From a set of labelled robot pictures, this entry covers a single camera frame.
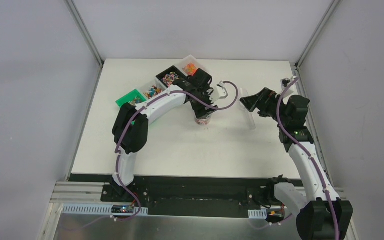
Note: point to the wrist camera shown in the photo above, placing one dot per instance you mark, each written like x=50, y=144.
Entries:
x=288, y=87
x=218, y=92

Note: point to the green candy bin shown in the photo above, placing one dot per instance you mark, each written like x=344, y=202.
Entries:
x=134, y=97

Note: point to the white lollipop bin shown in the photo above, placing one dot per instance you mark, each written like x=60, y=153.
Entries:
x=152, y=88

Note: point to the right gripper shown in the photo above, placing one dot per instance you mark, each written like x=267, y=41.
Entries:
x=251, y=102

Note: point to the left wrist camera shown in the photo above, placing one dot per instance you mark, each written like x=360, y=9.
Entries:
x=218, y=92

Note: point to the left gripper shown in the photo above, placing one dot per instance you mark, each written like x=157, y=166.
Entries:
x=202, y=108

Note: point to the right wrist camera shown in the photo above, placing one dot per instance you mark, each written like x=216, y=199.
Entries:
x=288, y=87

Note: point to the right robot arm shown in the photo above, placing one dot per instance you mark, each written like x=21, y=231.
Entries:
x=320, y=212

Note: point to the black lollipop bin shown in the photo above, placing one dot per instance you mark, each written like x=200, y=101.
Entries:
x=168, y=76

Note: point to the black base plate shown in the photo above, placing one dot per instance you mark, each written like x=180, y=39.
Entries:
x=191, y=196

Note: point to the clear plastic jar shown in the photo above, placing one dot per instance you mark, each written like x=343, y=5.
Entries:
x=203, y=121

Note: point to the clear plastic scoop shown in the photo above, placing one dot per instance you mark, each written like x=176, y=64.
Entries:
x=248, y=117

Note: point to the white gummy bin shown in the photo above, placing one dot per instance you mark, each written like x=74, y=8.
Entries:
x=189, y=65

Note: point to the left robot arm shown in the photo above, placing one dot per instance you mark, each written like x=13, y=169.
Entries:
x=131, y=126

